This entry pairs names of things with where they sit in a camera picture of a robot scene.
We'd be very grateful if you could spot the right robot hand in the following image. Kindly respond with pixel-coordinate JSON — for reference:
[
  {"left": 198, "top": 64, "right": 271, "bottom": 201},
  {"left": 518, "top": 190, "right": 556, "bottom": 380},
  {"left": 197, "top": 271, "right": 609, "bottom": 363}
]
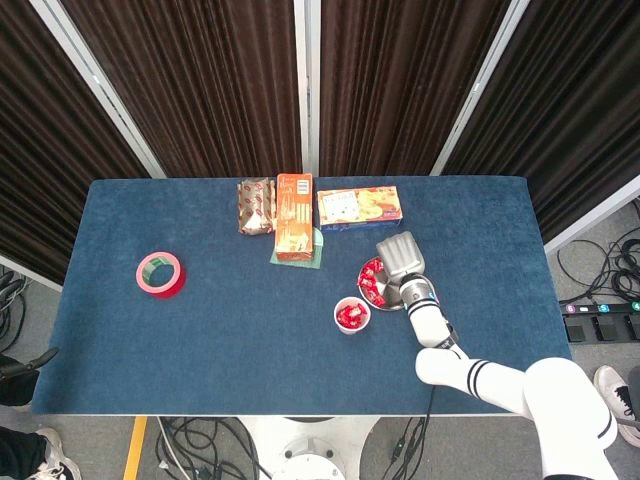
[{"left": 375, "top": 231, "right": 427, "bottom": 281}]

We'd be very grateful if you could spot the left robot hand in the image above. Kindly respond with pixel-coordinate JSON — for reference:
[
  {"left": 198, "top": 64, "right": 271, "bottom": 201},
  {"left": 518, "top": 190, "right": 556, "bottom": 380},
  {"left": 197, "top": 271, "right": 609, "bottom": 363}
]
[{"left": 0, "top": 348, "right": 60, "bottom": 381}]

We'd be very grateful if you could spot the round metal plate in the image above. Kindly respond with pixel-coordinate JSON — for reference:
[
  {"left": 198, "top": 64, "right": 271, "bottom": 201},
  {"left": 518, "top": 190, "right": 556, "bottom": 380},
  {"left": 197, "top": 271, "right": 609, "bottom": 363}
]
[{"left": 358, "top": 256, "right": 406, "bottom": 312}]

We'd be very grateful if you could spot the yellow blue biscuit box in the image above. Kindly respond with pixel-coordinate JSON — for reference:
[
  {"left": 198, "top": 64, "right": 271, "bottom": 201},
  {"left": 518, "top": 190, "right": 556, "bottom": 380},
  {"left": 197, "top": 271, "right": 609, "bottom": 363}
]
[{"left": 316, "top": 185, "right": 405, "bottom": 234}]

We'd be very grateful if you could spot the green cloth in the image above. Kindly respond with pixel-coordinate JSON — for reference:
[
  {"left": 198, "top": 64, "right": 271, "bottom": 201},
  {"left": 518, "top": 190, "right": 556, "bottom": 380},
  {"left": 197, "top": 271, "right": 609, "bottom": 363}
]
[{"left": 269, "top": 227, "right": 325, "bottom": 270}]

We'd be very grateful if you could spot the black trouser leg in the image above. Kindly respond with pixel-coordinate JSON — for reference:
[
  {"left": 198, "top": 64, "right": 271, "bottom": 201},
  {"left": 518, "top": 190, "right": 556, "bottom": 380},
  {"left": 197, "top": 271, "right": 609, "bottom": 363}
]
[{"left": 0, "top": 428, "right": 49, "bottom": 480}]

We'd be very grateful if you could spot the white paper cup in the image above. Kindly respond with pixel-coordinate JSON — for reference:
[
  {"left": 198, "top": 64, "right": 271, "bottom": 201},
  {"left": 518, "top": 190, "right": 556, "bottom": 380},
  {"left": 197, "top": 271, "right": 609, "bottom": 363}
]
[{"left": 333, "top": 296, "right": 373, "bottom": 336}]

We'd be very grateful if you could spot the white black sneaker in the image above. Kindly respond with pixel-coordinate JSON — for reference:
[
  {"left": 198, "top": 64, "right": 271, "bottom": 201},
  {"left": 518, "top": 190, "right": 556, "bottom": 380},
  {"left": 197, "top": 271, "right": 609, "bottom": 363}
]
[{"left": 33, "top": 427, "right": 84, "bottom": 480}]

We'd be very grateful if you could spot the tall orange box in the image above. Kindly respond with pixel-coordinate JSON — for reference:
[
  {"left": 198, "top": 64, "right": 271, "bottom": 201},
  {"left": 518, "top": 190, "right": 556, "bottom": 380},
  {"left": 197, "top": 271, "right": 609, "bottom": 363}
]
[{"left": 273, "top": 172, "right": 316, "bottom": 263}]

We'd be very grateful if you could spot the yellow floor tape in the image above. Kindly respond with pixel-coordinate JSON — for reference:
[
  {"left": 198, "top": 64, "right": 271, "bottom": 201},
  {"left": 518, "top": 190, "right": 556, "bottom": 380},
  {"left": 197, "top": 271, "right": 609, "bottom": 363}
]
[{"left": 122, "top": 416, "right": 150, "bottom": 480}]

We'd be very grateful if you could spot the gold snack bag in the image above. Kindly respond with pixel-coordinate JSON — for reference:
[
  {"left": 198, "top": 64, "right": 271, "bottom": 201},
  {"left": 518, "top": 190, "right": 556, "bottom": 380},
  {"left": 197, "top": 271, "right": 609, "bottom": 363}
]
[{"left": 236, "top": 178, "right": 278, "bottom": 236}]

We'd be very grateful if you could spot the red tape roll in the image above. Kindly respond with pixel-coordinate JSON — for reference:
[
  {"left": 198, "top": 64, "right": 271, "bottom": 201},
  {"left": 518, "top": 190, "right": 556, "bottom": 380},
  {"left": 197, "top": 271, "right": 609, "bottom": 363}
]
[{"left": 135, "top": 251, "right": 187, "bottom": 300}]

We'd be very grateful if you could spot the dark brown curtain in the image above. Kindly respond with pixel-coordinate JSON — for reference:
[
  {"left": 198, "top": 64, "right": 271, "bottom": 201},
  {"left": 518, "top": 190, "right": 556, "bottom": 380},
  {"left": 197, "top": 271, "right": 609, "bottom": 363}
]
[
  {"left": 319, "top": 0, "right": 511, "bottom": 177},
  {"left": 59, "top": 0, "right": 303, "bottom": 179},
  {"left": 0, "top": 0, "right": 151, "bottom": 284},
  {"left": 442, "top": 0, "right": 640, "bottom": 244}
]

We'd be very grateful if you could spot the blue table mat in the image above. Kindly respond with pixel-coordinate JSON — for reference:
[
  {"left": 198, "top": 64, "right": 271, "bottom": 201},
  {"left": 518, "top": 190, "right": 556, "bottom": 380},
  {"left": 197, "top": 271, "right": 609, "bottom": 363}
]
[{"left": 30, "top": 175, "right": 574, "bottom": 417}]

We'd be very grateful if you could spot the black cable bundle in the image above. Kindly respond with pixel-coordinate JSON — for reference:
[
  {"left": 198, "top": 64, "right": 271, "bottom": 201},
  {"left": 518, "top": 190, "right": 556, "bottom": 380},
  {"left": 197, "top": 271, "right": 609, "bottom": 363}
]
[
  {"left": 0, "top": 267, "right": 29, "bottom": 354},
  {"left": 153, "top": 417, "right": 274, "bottom": 480},
  {"left": 556, "top": 197, "right": 640, "bottom": 304}
]

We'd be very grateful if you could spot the white frame bar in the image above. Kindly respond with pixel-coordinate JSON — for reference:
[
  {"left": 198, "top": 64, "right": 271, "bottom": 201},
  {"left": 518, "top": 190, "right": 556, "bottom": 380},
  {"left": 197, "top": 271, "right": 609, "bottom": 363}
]
[
  {"left": 543, "top": 174, "right": 640, "bottom": 256},
  {"left": 0, "top": 254, "right": 64, "bottom": 292}
]

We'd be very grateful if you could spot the white frame post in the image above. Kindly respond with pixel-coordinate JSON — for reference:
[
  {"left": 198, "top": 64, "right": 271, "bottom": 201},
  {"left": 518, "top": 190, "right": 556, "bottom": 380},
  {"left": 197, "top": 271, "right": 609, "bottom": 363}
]
[
  {"left": 292, "top": 0, "right": 322, "bottom": 177},
  {"left": 430, "top": 0, "right": 531, "bottom": 176},
  {"left": 28, "top": 0, "right": 167, "bottom": 180}
]

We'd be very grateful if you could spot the black cable with switch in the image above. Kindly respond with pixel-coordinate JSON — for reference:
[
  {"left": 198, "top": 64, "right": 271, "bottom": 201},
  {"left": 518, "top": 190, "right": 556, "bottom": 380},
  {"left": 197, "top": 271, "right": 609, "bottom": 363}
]
[{"left": 382, "top": 417, "right": 431, "bottom": 480}]

